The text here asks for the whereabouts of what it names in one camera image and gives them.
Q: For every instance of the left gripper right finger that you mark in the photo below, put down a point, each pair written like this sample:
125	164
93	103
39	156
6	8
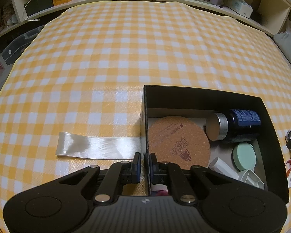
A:
154	169

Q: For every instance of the white plastic tool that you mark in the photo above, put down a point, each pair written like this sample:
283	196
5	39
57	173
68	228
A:
245	176

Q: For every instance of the tissue box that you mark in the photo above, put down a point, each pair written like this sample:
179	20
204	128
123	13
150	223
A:
240	7

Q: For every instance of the round cork coaster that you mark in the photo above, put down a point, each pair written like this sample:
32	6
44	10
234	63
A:
179	140

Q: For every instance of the yellow checkered tablecloth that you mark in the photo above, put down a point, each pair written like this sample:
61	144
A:
85	71

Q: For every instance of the red handled scissors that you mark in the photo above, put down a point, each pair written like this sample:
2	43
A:
288	172

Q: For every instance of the mint green round compact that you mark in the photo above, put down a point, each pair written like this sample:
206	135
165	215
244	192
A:
244	156

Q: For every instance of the dark blue bottle silver cap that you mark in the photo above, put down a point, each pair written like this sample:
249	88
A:
233	126

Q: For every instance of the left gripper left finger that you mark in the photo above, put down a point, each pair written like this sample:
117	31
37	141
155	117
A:
136	168

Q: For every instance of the black storage box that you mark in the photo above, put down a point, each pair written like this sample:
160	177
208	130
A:
197	104

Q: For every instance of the clear plastic wrapper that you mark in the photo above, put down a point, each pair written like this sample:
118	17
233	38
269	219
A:
98	148

